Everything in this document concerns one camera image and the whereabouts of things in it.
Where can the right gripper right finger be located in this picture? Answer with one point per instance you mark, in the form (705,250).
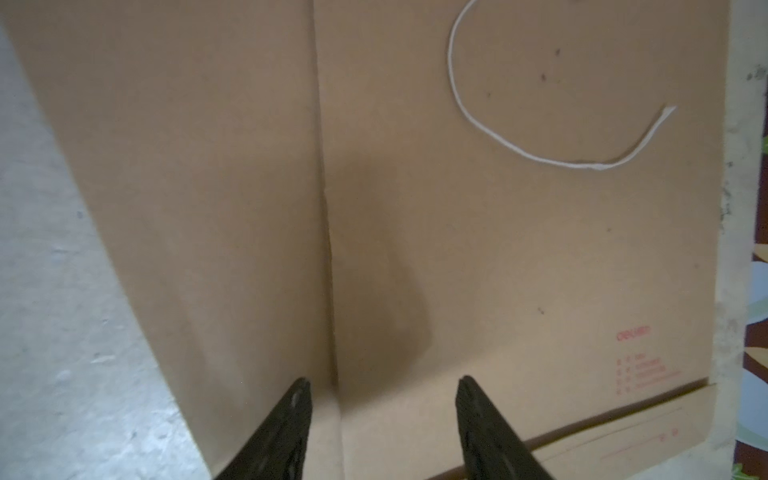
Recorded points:
(490,447)

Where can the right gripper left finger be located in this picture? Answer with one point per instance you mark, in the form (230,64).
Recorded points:
(277,449)

